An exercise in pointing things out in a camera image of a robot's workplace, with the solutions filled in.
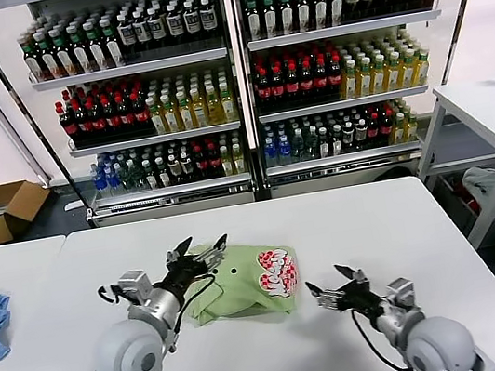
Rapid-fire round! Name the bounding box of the light green polo shirt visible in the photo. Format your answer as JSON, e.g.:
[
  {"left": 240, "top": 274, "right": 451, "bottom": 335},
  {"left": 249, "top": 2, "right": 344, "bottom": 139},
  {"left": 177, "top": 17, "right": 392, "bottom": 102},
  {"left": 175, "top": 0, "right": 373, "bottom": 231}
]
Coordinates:
[{"left": 177, "top": 229, "right": 307, "bottom": 331}]

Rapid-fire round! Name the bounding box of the yellow drink bottle green cap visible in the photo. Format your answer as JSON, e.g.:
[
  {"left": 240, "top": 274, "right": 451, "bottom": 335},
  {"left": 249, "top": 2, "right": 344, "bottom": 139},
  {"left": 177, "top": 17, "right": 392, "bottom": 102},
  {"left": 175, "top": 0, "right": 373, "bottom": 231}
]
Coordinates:
[
  {"left": 383, "top": 50, "right": 406, "bottom": 93},
  {"left": 144, "top": 94, "right": 167, "bottom": 138},
  {"left": 188, "top": 87, "right": 211, "bottom": 130},
  {"left": 174, "top": 89, "right": 196, "bottom": 133},
  {"left": 203, "top": 84, "right": 224, "bottom": 127},
  {"left": 355, "top": 56, "right": 378, "bottom": 99},
  {"left": 397, "top": 48, "right": 421, "bottom": 90},
  {"left": 217, "top": 82, "right": 239, "bottom": 125},
  {"left": 339, "top": 59, "right": 363, "bottom": 101},
  {"left": 369, "top": 54, "right": 391, "bottom": 96},
  {"left": 412, "top": 46, "right": 435, "bottom": 86},
  {"left": 160, "top": 91, "right": 182, "bottom": 135}
]

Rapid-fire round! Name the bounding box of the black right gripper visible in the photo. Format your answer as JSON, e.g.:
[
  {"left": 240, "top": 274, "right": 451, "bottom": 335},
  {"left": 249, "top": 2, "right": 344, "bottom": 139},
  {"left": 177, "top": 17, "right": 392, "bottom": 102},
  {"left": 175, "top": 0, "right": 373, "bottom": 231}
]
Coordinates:
[{"left": 302, "top": 257, "right": 392, "bottom": 328}]

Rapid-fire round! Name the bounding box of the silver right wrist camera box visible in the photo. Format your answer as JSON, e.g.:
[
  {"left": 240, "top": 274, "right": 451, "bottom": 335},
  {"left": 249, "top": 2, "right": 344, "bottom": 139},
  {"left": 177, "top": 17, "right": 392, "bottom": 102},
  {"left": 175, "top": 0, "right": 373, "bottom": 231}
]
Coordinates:
[{"left": 382, "top": 275, "right": 421, "bottom": 316}]

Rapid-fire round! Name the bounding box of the white grey crumpled garment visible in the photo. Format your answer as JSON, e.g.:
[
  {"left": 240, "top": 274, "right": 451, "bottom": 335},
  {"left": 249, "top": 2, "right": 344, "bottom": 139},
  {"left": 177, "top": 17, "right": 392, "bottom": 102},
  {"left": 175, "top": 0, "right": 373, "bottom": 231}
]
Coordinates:
[{"left": 460, "top": 164, "right": 495, "bottom": 216}]

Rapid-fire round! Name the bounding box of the blue drink bottle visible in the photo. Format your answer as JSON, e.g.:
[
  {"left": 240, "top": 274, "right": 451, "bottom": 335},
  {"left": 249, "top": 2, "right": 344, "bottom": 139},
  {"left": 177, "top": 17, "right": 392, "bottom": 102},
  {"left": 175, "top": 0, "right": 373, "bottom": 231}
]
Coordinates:
[
  {"left": 262, "top": 136, "right": 282, "bottom": 169},
  {"left": 275, "top": 134, "right": 295, "bottom": 167},
  {"left": 101, "top": 164, "right": 120, "bottom": 196},
  {"left": 88, "top": 165, "right": 108, "bottom": 198}
]

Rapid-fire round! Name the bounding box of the dark tea bottle green cap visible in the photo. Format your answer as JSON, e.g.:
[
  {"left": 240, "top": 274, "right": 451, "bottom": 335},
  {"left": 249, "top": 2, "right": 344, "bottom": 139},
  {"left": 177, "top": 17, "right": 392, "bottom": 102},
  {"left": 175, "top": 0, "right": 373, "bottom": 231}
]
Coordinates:
[
  {"left": 328, "top": 0, "right": 350, "bottom": 28},
  {"left": 275, "top": 0, "right": 300, "bottom": 37},
  {"left": 19, "top": 34, "right": 46, "bottom": 84},
  {"left": 66, "top": 24, "right": 93, "bottom": 76},
  {"left": 311, "top": 0, "right": 333, "bottom": 31},
  {"left": 51, "top": 28, "right": 76, "bottom": 79},
  {"left": 100, "top": 17, "right": 126, "bottom": 70},
  {"left": 293, "top": 0, "right": 317, "bottom": 33},
  {"left": 83, "top": 20, "right": 110, "bottom": 73},
  {"left": 36, "top": 31, "right": 60, "bottom": 81},
  {"left": 242, "top": 0, "right": 266, "bottom": 42},
  {"left": 259, "top": 0, "right": 282, "bottom": 40}
]

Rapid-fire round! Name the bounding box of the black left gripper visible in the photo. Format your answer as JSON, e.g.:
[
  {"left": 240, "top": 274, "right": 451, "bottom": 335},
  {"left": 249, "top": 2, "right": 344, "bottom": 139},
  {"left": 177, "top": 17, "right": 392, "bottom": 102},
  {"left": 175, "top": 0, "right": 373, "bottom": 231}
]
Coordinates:
[{"left": 146, "top": 230, "right": 237, "bottom": 301}]

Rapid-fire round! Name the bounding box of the white side table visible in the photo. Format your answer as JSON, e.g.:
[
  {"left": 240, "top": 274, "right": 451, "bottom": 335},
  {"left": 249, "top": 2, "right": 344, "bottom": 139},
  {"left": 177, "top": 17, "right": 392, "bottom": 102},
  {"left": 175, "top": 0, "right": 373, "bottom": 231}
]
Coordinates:
[{"left": 404, "top": 77, "right": 495, "bottom": 259}]

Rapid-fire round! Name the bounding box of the red cloth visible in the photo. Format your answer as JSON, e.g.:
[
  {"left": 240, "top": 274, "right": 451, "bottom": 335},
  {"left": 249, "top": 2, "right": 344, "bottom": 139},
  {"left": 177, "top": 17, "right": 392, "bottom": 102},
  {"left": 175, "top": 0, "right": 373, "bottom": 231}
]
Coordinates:
[{"left": 446, "top": 172, "right": 483, "bottom": 219}]

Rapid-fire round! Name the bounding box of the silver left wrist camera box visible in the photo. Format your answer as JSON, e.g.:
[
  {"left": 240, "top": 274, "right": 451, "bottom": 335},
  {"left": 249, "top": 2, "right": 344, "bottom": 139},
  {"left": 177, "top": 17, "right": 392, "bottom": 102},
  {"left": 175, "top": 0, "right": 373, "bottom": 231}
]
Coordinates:
[{"left": 115, "top": 266, "right": 157, "bottom": 306}]

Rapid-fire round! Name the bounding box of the white drink display shelf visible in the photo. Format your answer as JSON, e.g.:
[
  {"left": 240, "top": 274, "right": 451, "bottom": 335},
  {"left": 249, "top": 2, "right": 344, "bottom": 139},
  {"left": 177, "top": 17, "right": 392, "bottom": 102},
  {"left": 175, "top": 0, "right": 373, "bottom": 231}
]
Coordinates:
[
  {"left": 0, "top": 0, "right": 261, "bottom": 241},
  {"left": 231, "top": 0, "right": 473, "bottom": 201}
]

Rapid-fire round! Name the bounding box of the pale yellow tea bottle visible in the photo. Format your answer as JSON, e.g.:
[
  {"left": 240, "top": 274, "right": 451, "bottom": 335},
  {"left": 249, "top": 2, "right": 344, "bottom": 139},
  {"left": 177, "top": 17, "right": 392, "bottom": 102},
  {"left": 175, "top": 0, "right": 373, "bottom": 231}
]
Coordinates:
[
  {"left": 389, "top": 112, "right": 408, "bottom": 147},
  {"left": 217, "top": 144, "right": 235, "bottom": 178},
  {"left": 402, "top": 109, "right": 421, "bottom": 144},
  {"left": 229, "top": 142, "right": 248, "bottom": 176}
]

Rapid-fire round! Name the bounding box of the open cardboard box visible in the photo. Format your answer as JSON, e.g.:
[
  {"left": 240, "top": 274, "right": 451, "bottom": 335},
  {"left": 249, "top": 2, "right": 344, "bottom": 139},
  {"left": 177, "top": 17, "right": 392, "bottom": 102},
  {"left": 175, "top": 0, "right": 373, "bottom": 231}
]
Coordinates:
[{"left": 0, "top": 177, "right": 58, "bottom": 245}]

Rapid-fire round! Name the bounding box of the small red cap cola bottle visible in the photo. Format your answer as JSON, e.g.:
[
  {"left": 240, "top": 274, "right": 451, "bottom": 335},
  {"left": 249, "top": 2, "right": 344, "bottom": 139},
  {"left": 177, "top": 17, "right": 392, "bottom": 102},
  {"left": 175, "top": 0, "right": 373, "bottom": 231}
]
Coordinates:
[
  {"left": 364, "top": 112, "right": 385, "bottom": 151},
  {"left": 377, "top": 109, "right": 396, "bottom": 149},
  {"left": 191, "top": 144, "right": 211, "bottom": 183},
  {"left": 204, "top": 142, "right": 223, "bottom": 181}
]

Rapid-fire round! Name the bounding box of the green clear water bottle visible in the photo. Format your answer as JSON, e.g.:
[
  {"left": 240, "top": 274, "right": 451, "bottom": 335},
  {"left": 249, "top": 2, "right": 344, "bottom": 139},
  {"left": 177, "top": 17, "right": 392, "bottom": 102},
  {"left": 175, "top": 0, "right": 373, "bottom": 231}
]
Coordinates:
[
  {"left": 114, "top": 162, "right": 132, "bottom": 194},
  {"left": 125, "top": 159, "right": 145, "bottom": 193},
  {"left": 301, "top": 126, "right": 322, "bottom": 163},
  {"left": 288, "top": 128, "right": 309, "bottom": 165}
]

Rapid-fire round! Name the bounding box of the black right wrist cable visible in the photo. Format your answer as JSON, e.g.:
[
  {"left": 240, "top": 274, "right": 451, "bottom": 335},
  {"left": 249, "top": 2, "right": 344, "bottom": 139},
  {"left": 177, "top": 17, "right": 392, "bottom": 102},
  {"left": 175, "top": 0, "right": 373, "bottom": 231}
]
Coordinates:
[{"left": 349, "top": 300, "right": 414, "bottom": 371}]

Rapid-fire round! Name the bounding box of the dark bottle grey label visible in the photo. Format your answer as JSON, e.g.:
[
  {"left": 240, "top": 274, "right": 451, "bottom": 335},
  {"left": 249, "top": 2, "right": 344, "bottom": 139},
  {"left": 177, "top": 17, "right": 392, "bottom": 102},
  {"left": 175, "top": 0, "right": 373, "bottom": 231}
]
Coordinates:
[
  {"left": 352, "top": 118, "right": 372, "bottom": 153},
  {"left": 165, "top": 152, "right": 184, "bottom": 187},
  {"left": 177, "top": 150, "right": 196, "bottom": 185},
  {"left": 340, "top": 120, "right": 359, "bottom": 156}
]

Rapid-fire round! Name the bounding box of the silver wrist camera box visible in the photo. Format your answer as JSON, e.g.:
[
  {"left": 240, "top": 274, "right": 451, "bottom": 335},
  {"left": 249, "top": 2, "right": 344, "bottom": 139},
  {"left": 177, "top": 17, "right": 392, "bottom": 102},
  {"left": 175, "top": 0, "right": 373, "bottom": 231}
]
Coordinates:
[
  {"left": 115, "top": 266, "right": 157, "bottom": 306},
  {"left": 382, "top": 275, "right": 421, "bottom": 316}
]

